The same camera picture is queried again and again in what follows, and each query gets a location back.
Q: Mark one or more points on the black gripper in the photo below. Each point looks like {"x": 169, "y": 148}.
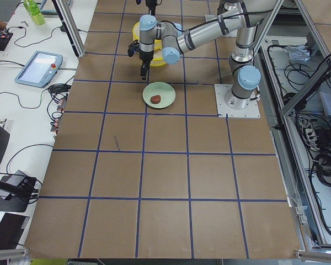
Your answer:
{"x": 145, "y": 57}

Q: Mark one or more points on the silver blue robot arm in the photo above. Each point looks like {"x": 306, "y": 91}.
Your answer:
{"x": 240, "y": 16}

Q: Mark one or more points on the yellow rimmed steamer left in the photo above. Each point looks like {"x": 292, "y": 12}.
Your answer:
{"x": 136, "y": 31}

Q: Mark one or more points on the green plate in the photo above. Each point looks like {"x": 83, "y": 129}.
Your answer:
{"x": 163, "y": 89}

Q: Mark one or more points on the brown bun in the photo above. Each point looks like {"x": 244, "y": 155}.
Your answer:
{"x": 155, "y": 99}

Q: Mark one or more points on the blue teach pendant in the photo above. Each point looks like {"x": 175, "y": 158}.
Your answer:
{"x": 40, "y": 69}

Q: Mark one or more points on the green bottle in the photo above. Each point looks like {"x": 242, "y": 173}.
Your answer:
{"x": 34, "y": 12}

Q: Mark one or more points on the crumpled white cloth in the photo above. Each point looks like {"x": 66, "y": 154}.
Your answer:
{"x": 297, "y": 53}

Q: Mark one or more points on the black laptop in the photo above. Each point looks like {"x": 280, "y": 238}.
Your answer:
{"x": 12, "y": 227}

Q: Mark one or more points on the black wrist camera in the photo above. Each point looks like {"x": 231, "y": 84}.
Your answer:
{"x": 133, "y": 48}

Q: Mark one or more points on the aluminium frame post left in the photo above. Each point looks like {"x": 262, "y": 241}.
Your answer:
{"x": 70, "y": 27}

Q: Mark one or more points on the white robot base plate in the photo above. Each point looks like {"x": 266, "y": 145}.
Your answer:
{"x": 228, "y": 106}

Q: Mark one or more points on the aluminium frame right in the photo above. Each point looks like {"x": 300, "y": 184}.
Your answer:
{"x": 301, "y": 92}

